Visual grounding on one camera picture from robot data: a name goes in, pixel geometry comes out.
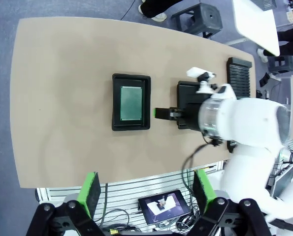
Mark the black ESD tray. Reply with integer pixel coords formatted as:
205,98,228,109
111,72,152,132
176,80,220,130

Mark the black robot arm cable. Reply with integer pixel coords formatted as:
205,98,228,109
181,139,224,197

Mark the black slotted board rack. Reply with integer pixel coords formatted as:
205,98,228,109
227,57,253,153

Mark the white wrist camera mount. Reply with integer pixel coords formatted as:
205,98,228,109
186,66,217,95

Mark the green perforated circuit board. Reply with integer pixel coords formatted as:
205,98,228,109
120,86,144,121

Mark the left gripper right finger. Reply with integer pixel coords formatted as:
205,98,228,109
189,169,272,236

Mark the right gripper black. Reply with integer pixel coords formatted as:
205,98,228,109
153,102,201,130

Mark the person in black trousers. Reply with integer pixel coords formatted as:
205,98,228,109
257,24,293,63

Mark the bundle of gray cables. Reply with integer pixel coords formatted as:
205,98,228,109
97,208,201,233

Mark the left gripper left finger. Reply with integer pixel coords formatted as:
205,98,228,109
25,172,106,236

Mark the white work table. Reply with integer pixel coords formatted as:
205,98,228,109
231,0,281,57

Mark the black tablet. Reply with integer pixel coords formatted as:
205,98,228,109
138,189,191,226

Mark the aluminium slatted robot base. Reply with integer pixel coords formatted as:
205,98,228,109
36,159,227,236

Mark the dark gray plastic stool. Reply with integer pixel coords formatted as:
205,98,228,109
171,2,223,39
267,55,293,76

